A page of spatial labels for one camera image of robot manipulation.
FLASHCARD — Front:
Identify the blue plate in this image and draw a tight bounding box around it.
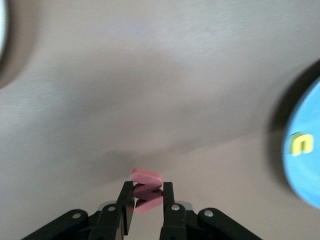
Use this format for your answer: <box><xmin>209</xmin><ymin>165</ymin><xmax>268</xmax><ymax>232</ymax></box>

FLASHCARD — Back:
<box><xmin>281</xmin><ymin>81</ymin><xmax>320</xmax><ymax>210</ymax></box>

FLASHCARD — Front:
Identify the beige plate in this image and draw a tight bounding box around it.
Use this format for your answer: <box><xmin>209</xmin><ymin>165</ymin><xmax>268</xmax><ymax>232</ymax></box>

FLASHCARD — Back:
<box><xmin>0</xmin><ymin>0</ymin><xmax>10</xmax><ymax>61</ymax></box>

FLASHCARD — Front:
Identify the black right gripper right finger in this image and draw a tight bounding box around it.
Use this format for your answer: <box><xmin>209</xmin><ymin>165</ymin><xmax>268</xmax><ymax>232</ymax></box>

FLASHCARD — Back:
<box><xmin>159</xmin><ymin>181</ymin><xmax>187</xmax><ymax>240</ymax></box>

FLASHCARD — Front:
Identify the red foam letter w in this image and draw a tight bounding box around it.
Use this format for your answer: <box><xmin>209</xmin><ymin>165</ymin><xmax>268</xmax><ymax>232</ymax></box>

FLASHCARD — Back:
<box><xmin>129</xmin><ymin>167</ymin><xmax>165</xmax><ymax>215</ymax></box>

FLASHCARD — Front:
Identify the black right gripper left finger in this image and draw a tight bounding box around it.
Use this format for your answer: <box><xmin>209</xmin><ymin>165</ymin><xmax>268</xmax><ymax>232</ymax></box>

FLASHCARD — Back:
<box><xmin>90</xmin><ymin>181</ymin><xmax>136</xmax><ymax>240</ymax></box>

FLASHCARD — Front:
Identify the small yellow foam letter n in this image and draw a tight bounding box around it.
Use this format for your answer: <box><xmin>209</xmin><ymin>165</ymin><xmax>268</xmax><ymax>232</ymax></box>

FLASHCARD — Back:
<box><xmin>289</xmin><ymin>132</ymin><xmax>315</xmax><ymax>157</ymax></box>

